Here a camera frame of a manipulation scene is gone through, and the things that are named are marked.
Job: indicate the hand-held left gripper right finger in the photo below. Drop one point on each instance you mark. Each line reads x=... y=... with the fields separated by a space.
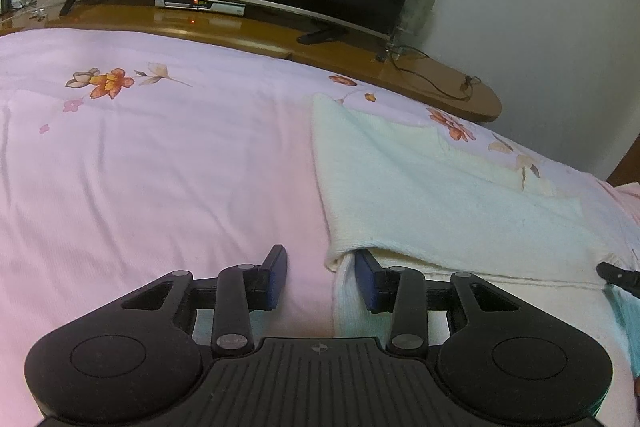
x=364 y=282

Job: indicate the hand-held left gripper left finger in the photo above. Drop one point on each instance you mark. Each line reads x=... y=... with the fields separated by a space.
x=276 y=277

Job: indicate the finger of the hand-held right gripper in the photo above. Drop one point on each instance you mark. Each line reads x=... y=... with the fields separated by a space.
x=620 y=277

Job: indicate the white towel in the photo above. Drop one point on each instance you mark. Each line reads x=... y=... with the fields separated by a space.
x=425 y=192

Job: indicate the pink floral bed sheet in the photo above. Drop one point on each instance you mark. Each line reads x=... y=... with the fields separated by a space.
x=150 y=167

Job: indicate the wooden television cabinet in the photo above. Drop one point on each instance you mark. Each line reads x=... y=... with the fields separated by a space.
x=240 y=29

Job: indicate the silver set-top box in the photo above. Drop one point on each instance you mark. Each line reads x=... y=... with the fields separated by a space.
x=200 y=4

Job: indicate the clear glass vase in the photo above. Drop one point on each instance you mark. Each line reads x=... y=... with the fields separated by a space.
x=420 y=4

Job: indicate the eyeglasses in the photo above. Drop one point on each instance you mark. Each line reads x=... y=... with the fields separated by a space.
x=25 y=2

